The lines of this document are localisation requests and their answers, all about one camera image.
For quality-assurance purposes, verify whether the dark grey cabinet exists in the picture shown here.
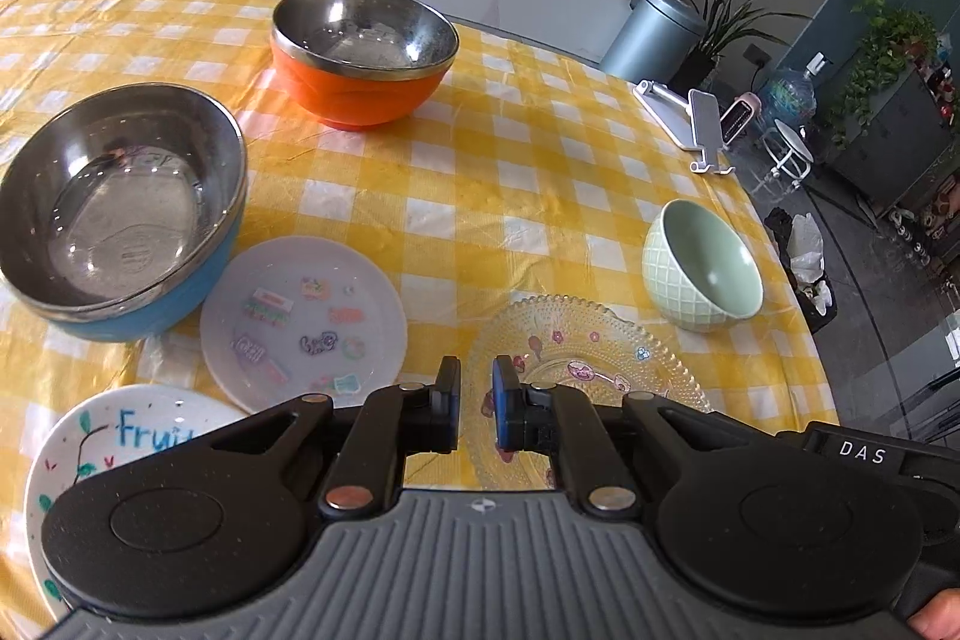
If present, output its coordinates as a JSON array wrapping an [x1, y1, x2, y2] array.
[[823, 62, 959, 230]]

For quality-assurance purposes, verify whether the pink small heater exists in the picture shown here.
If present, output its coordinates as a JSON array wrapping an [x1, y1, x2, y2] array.
[[720, 92, 763, 151]]

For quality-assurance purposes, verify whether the long-leaf potted plant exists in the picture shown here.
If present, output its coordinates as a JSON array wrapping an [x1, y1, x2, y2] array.
[[673, 0, 812, 95]]

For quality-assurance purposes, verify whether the black bin with white bag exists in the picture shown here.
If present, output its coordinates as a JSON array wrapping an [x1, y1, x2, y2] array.
[[764, 208, 834, 334]]

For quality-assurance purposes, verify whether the green ceramic bowl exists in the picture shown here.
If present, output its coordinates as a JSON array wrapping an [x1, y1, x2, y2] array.
[[642, 199, 764, 333]]

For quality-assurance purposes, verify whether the orange steel-lined bowl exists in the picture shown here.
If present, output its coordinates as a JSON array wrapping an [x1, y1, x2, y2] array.
[[270, 0, 460, 133]]

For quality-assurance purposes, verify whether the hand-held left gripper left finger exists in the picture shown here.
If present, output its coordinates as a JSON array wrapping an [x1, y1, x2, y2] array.
[[193, 356, 463, 522]]

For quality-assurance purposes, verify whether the yellow checked tablecloth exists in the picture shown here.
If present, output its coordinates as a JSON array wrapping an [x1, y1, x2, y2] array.
[[0, 0, 842, 640]]

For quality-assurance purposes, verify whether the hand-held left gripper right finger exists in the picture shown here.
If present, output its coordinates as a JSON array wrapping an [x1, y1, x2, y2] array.
[[490, 355, 760, 516]]

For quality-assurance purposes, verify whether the grey-blue trash can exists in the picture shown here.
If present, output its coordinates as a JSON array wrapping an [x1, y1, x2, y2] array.
[[600, 0, 708, 85]]

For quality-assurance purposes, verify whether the white round stool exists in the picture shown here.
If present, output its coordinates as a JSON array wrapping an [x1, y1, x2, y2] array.
[[760, 118, 815, 188]]

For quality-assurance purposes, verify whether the clear beaded glass plate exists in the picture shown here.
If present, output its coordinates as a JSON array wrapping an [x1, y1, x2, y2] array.
[[466, 295, 710, 492]]

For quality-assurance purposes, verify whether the person's right hand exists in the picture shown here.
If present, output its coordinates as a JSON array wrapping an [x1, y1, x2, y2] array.
[[907, 590, 960, 640]]

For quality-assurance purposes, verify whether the clear water jug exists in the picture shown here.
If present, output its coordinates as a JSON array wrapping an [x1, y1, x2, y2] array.
[[757, 53, 819, 140]]

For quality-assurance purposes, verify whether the white phone stand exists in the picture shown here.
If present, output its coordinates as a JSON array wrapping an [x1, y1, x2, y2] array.
[[634, 79, 737, 178]]

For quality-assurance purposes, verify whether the blue steel-lined bowl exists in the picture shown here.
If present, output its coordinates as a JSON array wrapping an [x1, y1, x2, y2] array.
[[0, 86, 250, 343]]

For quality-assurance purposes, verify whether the translucent sticker plate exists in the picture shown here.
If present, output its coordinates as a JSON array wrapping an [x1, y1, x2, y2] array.
[[199, 237, 408, 417]]

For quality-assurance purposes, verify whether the white painted plate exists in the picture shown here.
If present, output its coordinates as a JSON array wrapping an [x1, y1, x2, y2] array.
[[24, 383, 250, 627]]

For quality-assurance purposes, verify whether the green ivy plant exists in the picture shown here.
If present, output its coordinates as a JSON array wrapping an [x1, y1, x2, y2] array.
[[825, 0, 940, 151]]

